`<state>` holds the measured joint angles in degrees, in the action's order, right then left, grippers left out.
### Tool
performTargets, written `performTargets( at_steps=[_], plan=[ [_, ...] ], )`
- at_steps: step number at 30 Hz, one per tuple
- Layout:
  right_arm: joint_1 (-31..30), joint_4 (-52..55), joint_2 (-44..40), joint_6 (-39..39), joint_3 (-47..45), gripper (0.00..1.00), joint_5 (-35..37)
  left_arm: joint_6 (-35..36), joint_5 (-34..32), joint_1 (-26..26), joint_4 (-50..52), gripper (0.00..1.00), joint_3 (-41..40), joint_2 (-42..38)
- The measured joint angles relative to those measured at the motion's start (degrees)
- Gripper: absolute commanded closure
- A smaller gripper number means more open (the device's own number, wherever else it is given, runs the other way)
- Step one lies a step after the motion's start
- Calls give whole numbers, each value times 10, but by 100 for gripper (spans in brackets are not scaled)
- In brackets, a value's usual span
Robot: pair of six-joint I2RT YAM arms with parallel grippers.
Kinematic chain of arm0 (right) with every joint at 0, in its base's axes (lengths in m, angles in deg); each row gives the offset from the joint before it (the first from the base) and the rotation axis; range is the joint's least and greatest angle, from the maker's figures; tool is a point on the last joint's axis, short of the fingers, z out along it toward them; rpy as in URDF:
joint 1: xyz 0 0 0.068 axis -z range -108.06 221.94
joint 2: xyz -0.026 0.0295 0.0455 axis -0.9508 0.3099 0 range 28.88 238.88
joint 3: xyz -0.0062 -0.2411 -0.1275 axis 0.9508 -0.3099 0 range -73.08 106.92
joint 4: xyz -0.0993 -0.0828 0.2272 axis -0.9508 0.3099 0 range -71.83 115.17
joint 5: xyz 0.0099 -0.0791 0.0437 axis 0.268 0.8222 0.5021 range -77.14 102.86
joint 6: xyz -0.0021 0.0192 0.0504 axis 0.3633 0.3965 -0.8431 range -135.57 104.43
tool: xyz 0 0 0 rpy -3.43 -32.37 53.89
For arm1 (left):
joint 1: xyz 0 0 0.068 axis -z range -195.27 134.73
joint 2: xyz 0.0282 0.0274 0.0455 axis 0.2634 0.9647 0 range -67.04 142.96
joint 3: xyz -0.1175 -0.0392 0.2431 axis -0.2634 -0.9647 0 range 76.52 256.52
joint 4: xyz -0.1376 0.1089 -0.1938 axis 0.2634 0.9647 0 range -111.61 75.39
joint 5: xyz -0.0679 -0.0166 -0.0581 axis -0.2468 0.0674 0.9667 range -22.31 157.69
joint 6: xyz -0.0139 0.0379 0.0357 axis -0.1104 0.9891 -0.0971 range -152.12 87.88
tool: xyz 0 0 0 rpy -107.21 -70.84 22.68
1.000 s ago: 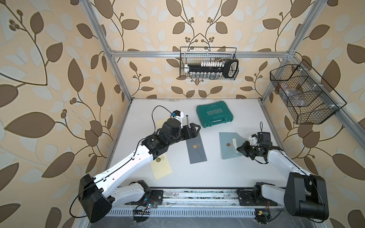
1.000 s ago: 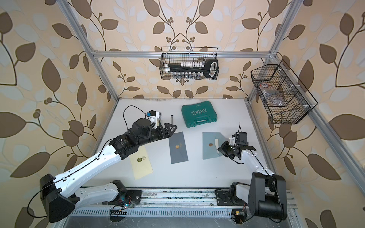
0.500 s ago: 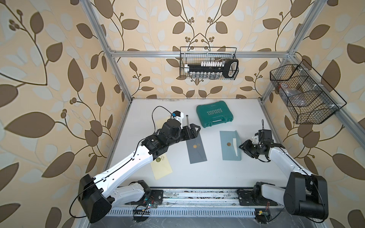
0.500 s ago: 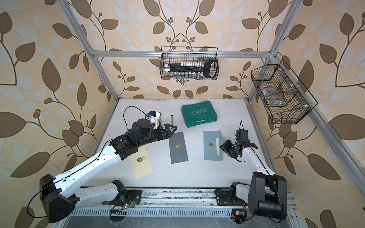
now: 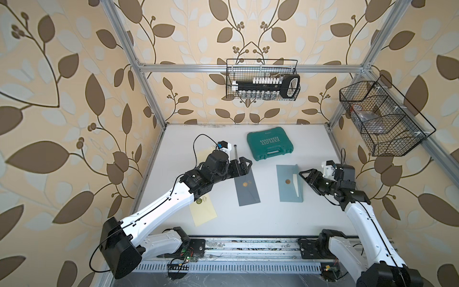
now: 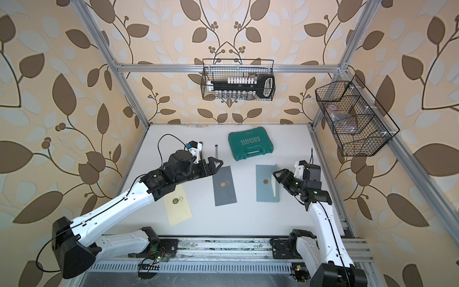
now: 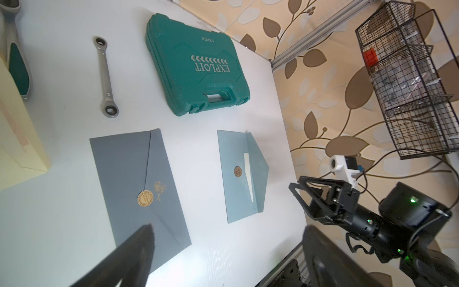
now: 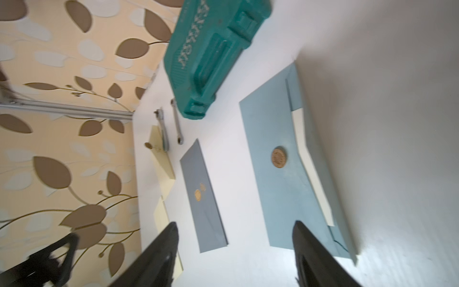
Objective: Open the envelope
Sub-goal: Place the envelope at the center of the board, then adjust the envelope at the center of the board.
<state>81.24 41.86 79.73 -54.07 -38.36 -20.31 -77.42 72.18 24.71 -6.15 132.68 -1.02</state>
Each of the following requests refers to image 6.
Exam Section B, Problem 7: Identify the right small circuit board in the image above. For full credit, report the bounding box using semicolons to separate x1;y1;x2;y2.
290;263;311;282

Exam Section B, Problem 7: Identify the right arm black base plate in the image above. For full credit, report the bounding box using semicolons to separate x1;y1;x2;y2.
270;229;317;259

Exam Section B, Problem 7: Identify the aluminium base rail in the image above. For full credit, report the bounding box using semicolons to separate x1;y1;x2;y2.
89;234;375;275

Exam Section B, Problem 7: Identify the plastic bag in basket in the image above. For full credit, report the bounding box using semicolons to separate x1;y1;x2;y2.
326;104;358;134

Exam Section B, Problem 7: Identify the cream envelope green seal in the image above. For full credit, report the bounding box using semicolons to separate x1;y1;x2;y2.
163;184;192;227

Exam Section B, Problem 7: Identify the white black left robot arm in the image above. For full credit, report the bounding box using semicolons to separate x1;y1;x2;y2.
48;141;223;279

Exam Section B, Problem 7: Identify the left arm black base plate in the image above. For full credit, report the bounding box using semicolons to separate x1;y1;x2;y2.
128;227;179;259

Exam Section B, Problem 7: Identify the left small circuit board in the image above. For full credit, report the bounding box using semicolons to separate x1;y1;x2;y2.
137;250;166;280

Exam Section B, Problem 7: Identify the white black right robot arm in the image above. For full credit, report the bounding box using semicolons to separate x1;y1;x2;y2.
273;158;368;287

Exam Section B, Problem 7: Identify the black wire basket right wall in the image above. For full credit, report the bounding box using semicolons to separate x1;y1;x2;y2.
315;75;400;157

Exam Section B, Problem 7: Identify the dark grey envelope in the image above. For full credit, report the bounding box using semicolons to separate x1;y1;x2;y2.
212;166;237;206

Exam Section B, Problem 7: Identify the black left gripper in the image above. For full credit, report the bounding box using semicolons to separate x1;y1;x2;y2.
173;156;223;187

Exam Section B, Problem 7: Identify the white card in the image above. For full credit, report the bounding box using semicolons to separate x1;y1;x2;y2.
271;175;279;201

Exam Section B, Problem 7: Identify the green plastic tool case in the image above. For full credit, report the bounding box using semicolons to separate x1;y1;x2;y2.
228;127;274;161

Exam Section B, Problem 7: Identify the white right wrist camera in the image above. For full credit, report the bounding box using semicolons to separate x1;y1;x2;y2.
294;160;307;179

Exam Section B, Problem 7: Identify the small circuit board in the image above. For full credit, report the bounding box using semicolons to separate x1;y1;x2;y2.
290;263;311;282
137;250;166;280

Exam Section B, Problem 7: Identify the aluminium frame back crossbar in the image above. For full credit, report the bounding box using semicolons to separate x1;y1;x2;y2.
115;63;342;74

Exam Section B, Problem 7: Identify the aluminium frame post left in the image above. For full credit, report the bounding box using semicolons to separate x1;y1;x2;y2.
71;0;150;129

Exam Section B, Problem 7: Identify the light blue-grey envelope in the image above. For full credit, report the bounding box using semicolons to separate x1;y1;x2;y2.
256;165;280;203

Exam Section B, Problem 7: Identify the black socket set holder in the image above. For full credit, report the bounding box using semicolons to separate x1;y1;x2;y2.
201;74;276;100

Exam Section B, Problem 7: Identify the black wire basket back wall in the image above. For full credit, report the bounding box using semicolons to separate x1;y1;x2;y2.
200;58;276;101

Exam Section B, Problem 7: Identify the black wire basket wall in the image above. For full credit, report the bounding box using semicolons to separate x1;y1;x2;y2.
200;58;276;101
315;75;400;157

